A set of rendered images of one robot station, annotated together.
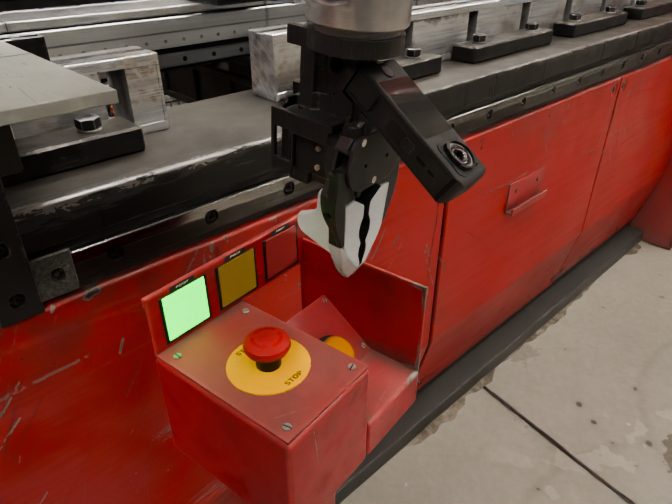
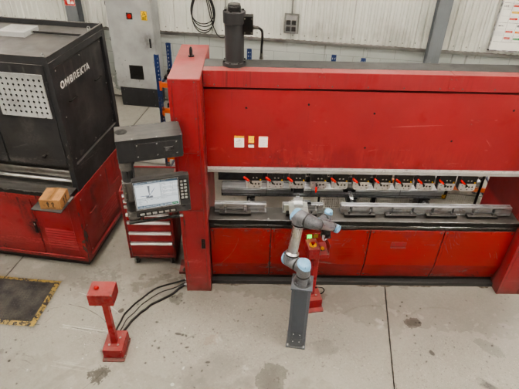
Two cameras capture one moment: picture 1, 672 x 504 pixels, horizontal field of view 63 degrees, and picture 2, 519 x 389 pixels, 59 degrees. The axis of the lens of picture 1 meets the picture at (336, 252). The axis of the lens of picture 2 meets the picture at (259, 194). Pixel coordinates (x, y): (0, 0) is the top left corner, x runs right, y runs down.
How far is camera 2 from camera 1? 3.85 m
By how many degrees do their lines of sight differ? 35
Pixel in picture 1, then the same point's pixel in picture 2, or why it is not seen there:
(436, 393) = (369, 279)
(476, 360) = (387, 280)
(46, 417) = not seen: hidden behind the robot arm
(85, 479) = not seen: hidden behind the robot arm
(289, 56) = (344, 208)
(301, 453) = (310, 252)
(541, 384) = (398, 294)
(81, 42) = (320, 192)
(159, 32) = (333, 192)
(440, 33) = (381, 209)
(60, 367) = not seen: hidden behind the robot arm
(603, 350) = (425, 299)
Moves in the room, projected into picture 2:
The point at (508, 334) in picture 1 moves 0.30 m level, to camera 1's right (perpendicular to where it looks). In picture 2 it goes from (401, 280) to (428, 295)
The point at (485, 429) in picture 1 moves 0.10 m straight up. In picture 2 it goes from (374, 292) to (376, 285)
